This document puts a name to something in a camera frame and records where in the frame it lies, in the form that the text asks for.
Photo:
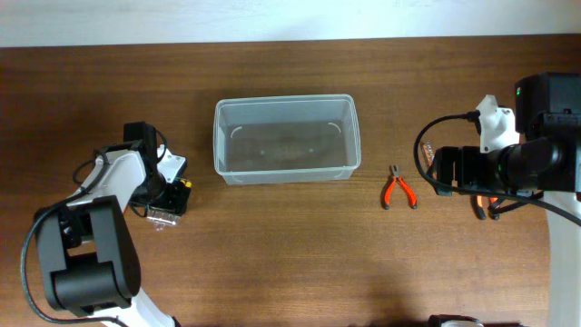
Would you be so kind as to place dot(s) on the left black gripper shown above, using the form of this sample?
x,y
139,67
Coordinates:
x,y
178,198

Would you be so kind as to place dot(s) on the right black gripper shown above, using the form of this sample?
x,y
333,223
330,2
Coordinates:
x,y
464,157

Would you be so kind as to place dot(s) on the clear plastic container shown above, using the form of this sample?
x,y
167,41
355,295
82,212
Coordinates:
x,y
286,139

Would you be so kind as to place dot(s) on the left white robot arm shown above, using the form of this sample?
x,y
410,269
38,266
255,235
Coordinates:
x,y
88,261

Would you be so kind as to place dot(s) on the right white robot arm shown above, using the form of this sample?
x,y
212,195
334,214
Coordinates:
x,y
528,155

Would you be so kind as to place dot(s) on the copper terminal bar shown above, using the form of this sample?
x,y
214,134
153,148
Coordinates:
x,y
429,156

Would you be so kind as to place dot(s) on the orange black long-nose pliers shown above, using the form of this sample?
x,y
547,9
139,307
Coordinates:
x,y
482,206

